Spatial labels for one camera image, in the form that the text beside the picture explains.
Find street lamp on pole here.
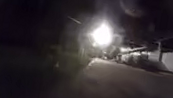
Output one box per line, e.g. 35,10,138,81
61,13,117,61

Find grey asphalt road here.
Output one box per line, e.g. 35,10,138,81
32,47,173,98

